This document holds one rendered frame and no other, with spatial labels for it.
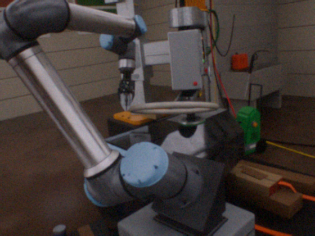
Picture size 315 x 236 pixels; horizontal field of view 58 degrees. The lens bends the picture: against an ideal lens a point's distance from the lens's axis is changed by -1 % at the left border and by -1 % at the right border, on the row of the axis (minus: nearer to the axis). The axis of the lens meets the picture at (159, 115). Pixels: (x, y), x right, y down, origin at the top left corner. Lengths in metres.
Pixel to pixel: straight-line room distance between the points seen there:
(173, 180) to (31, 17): 0.65
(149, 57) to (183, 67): 0.86
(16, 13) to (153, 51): 2.07
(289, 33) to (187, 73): 5.06
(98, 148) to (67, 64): 7.53
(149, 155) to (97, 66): 8.06
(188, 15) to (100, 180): 1.37
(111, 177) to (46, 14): 0.55
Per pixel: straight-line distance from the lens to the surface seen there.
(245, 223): 1.19
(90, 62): 8.80
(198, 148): 2.17
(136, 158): 0.93
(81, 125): 0.97
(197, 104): 1.35
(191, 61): 2.07
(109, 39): 1.40
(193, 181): 1.04
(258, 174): 2.81
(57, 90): 0.96
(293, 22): 6.94
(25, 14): 0.92
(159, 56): 2.85
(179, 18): 2.05
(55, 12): 0.93
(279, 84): 5.77
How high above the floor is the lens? 1.55
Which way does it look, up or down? 15 degrees down
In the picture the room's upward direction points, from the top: 6 degrees counter-clockwise
